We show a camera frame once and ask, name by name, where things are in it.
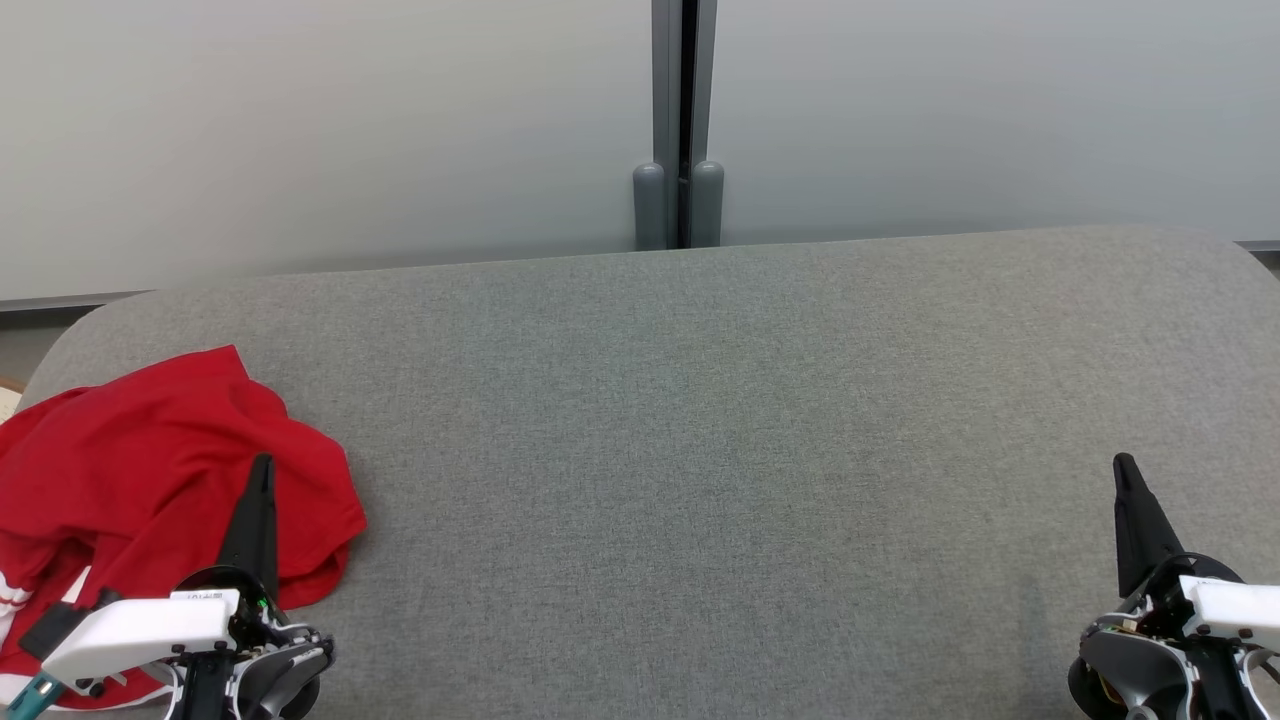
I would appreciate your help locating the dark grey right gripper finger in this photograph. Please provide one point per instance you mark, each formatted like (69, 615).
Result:
(1140, 530)

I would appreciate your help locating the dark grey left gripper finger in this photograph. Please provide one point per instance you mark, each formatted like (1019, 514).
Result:
(255, 530)

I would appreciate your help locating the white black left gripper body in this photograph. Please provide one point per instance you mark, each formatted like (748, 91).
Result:
(150, 630)

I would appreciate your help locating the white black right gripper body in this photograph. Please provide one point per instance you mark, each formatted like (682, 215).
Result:
(1235, 605)

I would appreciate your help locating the red shirt white striped trim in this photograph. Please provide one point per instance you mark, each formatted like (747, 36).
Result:
(150, 440)

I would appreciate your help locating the grey baseboard strip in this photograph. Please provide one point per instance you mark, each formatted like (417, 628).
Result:
(60, 301)
(1262, 245)

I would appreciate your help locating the grey fabric sofa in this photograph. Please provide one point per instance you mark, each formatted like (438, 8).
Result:
(700, 450)

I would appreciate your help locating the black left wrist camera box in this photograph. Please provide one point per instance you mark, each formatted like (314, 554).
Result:
(55, 625)

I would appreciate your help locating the grey partition post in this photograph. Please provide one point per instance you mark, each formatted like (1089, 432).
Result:
(665, 80)

